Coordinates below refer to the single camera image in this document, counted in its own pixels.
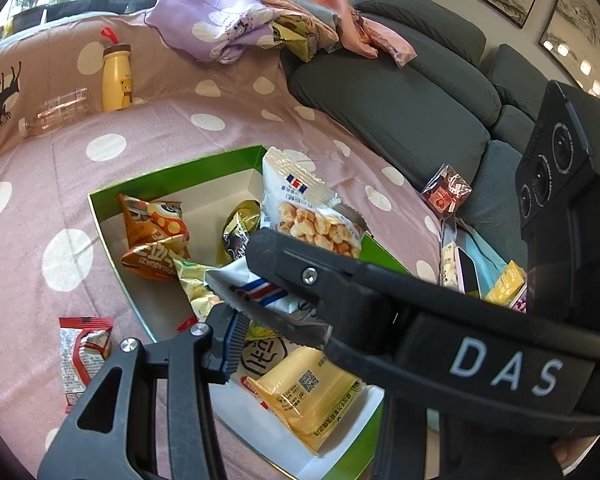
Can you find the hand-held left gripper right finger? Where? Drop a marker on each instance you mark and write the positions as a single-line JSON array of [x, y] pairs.
[[410, 440]]

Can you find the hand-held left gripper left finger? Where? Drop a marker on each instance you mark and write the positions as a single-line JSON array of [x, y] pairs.
[[227, 360]]

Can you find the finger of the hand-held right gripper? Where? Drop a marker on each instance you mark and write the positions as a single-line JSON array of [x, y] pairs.
[[430, 330], [290, 330]]

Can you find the yellow-green corn snack packet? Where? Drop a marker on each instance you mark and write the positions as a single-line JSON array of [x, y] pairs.
[[195, 285]]

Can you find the white popcorn snack packet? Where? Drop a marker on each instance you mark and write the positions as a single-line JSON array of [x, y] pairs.
[[300, 220]]

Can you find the yellow triangular snack packet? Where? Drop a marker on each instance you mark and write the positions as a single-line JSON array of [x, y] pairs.
[[237, 232]]

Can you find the orange snack packet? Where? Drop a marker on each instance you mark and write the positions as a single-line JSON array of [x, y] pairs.
[[150, 245]]

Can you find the green cardboard box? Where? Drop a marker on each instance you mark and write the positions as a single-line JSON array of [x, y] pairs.
[[180, 175]]

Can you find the white printed packet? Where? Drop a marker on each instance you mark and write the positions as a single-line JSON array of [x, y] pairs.
[[447, 265]]

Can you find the white pink phone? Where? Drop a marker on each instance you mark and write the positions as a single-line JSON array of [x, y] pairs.
[[467, 270]]

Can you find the small yellow box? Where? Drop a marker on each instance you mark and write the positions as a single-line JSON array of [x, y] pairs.
[[507, 282]]

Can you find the light blue pouch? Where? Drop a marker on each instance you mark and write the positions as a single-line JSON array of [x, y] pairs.
[[492, 260]]

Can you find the red clear-wrapped packet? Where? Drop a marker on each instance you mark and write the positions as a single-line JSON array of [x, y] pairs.
[[447, 192]]

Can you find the small red snack packet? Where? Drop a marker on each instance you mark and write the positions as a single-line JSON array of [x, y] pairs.
[[80, 360]]

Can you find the grey sofa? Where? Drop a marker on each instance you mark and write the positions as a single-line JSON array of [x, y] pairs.
[[405, 100]]

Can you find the yellow printed cloth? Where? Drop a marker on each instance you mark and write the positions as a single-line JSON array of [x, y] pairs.
[[295, 35]]

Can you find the clear plastic bottle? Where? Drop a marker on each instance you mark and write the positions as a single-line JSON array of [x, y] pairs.
[[55, 112]]

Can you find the yellow bear bottle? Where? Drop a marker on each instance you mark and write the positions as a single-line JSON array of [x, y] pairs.
[[115, 80]]

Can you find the purple printed cloth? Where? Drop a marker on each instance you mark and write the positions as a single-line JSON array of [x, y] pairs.
[[205, 20]]

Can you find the brown polka dot cushion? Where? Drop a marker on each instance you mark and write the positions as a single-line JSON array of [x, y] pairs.
[[55, 60]]

